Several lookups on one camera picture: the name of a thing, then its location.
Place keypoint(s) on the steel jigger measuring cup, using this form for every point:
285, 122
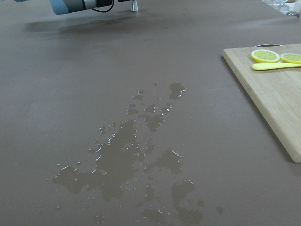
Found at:
135, 6

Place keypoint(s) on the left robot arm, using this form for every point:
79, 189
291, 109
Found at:
61, 7

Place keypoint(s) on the yellow plastic knife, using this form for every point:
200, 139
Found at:
272, 66

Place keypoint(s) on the wooden cutting board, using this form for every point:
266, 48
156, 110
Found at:
276, 93

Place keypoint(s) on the middle lemon slice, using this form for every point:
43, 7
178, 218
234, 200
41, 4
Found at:
291, 58

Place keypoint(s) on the lemon slice near handle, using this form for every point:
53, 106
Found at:
265, 56

